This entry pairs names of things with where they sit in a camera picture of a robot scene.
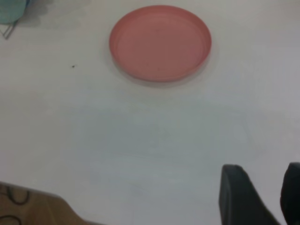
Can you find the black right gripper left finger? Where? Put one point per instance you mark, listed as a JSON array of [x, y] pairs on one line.
[[239, 201]]

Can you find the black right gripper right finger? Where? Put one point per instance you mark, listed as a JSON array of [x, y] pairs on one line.
[[293, 194]]

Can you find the pink round plate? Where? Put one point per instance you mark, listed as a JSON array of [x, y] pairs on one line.
[[159, 47]]

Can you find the green round plate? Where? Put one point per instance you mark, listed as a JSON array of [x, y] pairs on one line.
[[9, 10]]

